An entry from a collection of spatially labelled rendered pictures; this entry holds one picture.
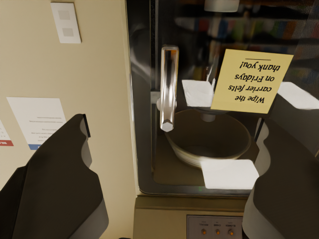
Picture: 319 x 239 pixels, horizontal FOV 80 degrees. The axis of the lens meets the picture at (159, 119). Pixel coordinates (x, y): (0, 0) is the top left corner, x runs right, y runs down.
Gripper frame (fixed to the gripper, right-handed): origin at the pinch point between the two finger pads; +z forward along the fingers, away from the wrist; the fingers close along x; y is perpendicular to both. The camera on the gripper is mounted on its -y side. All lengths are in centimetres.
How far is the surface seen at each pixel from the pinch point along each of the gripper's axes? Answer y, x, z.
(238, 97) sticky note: 4.3, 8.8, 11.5
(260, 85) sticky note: 2.7, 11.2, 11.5
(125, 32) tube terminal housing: -2.8, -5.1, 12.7
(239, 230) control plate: 28.7, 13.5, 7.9
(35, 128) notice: 42, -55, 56
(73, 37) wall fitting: 5, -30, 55
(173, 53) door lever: -2.1, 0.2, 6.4
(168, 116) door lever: 4.2, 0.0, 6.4
